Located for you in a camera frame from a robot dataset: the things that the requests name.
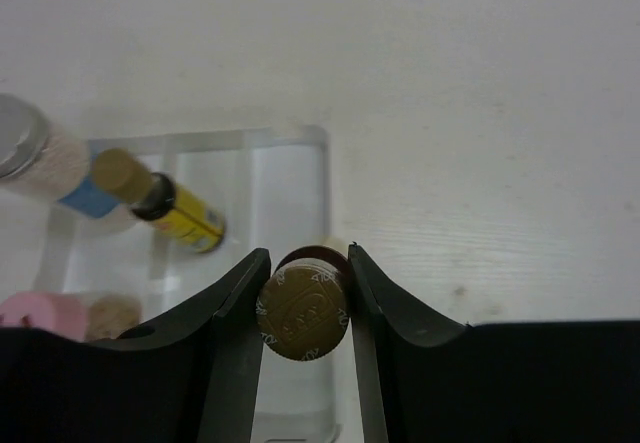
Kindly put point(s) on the dark bottle gold cap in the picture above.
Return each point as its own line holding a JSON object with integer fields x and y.
{"x": 302, "y": 310}

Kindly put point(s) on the white bottle pink cap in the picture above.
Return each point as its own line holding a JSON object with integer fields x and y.
{"x": 81, "y": 317}

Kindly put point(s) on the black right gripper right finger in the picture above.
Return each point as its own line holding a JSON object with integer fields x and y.
{"x": 423, "y": 377}

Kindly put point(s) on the yellow label bottle gold cap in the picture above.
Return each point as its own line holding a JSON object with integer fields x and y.
{"x": 156, "y": 199}

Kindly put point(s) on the clear jar silver lid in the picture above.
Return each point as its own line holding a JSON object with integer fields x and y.
{"x": 42, "y": 160}

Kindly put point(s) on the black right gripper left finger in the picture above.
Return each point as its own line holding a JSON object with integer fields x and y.
{"x": 188, "y": 375}

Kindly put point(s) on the white three-compartment tray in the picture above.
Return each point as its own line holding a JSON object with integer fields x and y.
{"x": 256, "y": 188}

